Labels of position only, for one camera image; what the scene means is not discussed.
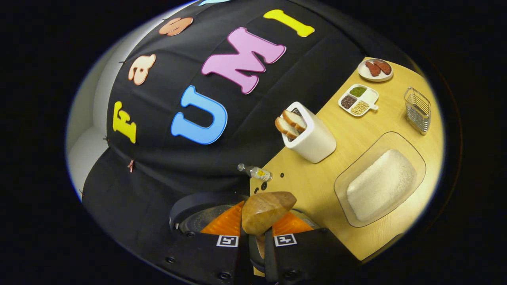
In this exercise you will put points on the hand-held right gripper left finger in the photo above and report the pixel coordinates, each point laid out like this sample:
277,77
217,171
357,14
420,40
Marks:
206,257

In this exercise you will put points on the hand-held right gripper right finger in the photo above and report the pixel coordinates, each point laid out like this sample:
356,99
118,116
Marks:
309,257

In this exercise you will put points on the dark grey rice cooker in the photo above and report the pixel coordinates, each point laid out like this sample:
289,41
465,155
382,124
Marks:
186,206

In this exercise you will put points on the wooden spoon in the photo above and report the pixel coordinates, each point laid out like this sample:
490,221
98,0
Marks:
265,211

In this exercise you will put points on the white rice heap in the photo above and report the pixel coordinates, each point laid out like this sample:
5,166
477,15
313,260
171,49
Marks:
382,186

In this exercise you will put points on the black backdrop cloth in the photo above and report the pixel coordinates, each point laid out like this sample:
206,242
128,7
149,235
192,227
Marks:
166,174

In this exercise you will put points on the small glass bottle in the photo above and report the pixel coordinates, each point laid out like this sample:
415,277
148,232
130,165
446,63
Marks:
257,173

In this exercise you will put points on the white toaster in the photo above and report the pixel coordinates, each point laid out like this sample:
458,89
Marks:
317,142

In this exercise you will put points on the pink clothespin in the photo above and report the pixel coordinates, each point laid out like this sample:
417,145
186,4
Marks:
131,166

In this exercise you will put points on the toasted bread slice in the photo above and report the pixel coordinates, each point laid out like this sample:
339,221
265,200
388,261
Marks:
295,120
286,128

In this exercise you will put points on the white divided bean dish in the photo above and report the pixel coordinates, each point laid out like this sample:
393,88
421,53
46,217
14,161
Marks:
370,97

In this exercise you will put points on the round white plate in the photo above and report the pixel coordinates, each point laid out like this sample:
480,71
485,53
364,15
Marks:
375,77

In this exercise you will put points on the red meat slice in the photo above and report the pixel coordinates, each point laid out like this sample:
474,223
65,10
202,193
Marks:
383,67
372,69

